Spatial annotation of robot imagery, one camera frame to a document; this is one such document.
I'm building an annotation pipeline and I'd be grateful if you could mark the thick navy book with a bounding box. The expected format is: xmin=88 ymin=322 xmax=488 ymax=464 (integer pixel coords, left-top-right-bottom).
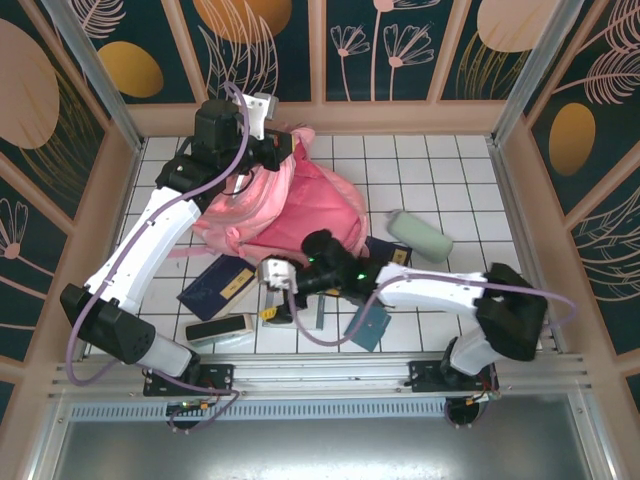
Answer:
xmin=177 ymin=253 xmax=261 ymax=322

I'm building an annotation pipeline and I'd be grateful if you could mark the aluminium rail frame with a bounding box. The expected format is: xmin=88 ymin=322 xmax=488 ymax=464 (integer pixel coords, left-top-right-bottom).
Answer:
xmin=47 ymin=351 xmax=596 ymax=401

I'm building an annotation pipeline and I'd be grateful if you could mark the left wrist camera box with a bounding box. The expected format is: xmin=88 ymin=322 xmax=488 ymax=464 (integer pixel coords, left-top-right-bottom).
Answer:
xmin=241 ymin=91 xmax=280 ymax=140

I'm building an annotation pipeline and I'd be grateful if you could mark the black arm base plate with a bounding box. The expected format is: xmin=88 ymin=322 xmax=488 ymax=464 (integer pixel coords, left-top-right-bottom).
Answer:
xmin=143 ymin=363 xmax=236 ymax=397
xmin=407 ymin=358 xmax=501 ymax=396

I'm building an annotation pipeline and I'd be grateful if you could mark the thin navy book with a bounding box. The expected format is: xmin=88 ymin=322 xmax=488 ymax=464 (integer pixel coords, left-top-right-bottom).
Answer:
xmin=364 ymin=237 xmax=412 ymax=267

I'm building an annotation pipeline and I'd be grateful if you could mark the black and cream case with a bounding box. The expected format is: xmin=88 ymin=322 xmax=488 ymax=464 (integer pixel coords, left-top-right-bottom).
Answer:
xmin=184 ymin=314 xmax=255 ymax=348

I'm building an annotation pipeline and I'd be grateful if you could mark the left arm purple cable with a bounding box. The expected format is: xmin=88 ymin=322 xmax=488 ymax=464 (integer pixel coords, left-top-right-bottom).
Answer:
xmin=67 ymin=79 xmax=262 ymax=434

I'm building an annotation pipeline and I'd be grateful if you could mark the pink backpack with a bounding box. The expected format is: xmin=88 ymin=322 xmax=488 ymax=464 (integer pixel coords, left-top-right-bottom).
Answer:
xmin=167 ymin=124 xmax=371 ymax=262

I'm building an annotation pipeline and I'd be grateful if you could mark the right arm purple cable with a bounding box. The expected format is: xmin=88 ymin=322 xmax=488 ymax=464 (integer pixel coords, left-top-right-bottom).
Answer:
xmin=287 ymin=281 xmax=576 ymax=430

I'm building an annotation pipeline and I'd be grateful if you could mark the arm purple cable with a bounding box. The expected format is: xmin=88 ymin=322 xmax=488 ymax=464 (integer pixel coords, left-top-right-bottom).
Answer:
xmin=287 ymin=281 xmax=576 ymax=430
xmin=67 ymin=79 xmax=262 ymax=434

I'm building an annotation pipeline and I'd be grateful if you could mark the green pencil case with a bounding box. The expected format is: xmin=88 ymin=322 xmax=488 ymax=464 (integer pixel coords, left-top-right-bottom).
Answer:
xmin=383 ymin=208 xmax=454 ymax=265

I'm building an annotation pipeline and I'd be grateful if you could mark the small teal notebook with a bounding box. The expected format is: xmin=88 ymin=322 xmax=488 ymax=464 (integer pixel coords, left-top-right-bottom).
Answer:
xmin=343 ymin=299 xmax=392 ymax=353

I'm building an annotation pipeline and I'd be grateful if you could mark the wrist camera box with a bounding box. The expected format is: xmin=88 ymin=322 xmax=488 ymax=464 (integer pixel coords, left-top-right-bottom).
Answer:
xmin=257 ymin=257 xmax=300 ymax=292
xmin=241 ymin=91 xmax=280 ymax=140

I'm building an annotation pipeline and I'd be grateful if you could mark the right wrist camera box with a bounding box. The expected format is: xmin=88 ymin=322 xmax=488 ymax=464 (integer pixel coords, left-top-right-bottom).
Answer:
xmin=257 ymin=257 xmax=300 ymax=292

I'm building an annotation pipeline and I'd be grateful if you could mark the small circuit board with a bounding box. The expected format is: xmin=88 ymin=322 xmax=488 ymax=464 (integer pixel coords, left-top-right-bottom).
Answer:
xmin=464 ymin=389 xmax=501 ymax=407
xmin=166 ymin=398 xmax=214 ymax=415

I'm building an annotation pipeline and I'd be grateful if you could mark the aluminium corner post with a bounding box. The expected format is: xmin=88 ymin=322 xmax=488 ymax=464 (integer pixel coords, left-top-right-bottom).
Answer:
xmin=489 ymin=0 xmax=586 ymax=146
xmin=42 ymin=0 xmax=147 ymax=151

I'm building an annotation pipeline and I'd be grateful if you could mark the grey slotted cable duct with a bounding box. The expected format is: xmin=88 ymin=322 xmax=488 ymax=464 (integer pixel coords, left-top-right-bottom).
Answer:
xmin=69 ymin=402 xmax=451 ymax=422

